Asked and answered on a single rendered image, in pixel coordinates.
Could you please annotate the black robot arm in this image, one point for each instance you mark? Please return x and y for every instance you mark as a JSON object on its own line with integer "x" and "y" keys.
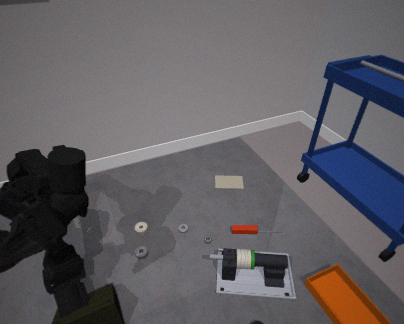
{"x": 62, "y": 175}

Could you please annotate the orange open tray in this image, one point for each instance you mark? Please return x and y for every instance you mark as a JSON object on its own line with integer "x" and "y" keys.
{"x": 341, "y": 298}

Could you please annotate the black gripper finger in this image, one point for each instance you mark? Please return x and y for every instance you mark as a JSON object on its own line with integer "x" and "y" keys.
{"x": 4, "y": 269}
{"x": 24, "y": 241}

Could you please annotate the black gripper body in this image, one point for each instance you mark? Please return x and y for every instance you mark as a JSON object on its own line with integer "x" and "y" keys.
{"x": 49, "y": 217}

